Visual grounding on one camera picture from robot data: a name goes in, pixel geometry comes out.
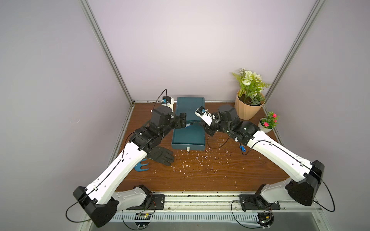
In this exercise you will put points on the black green work glove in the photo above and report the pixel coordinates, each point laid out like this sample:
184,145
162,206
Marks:
161,155

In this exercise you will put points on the teal garden hand rake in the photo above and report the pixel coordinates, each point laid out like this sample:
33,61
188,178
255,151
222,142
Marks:
142,166

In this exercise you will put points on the left electronics board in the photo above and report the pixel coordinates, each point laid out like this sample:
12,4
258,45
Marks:
142,220

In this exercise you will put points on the large white-flower potted plant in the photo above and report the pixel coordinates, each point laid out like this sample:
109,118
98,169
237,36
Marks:
250,97

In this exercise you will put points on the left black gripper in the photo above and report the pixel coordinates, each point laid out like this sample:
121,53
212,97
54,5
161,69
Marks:
180,120

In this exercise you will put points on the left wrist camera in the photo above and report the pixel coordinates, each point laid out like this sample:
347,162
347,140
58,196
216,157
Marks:
168,102

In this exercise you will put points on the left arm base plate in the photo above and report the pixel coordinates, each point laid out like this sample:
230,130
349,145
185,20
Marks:
153,202

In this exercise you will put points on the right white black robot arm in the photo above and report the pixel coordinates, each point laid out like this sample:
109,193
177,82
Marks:
304,176

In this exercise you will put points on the electronics board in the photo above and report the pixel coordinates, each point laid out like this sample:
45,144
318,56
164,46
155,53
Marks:
142,220
265,219

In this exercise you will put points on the teal three-drawer cabinet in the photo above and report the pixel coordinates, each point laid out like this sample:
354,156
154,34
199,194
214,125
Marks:
189,106

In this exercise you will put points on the small pink-flower potted plant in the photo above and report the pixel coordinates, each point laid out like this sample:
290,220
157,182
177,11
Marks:
266,124

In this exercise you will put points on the teal top drawer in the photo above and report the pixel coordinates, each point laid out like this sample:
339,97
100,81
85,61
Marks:
191,138

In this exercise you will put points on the right electronics board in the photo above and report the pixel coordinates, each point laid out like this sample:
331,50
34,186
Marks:
265,219

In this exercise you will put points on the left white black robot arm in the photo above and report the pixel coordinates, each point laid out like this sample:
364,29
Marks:
98,199

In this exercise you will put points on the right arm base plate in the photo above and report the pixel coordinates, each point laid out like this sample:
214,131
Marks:
253,202

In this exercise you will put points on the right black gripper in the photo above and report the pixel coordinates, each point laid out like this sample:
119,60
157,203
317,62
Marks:
213,126

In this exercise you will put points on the aluminium front rail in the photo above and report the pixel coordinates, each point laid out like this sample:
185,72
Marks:
219,202

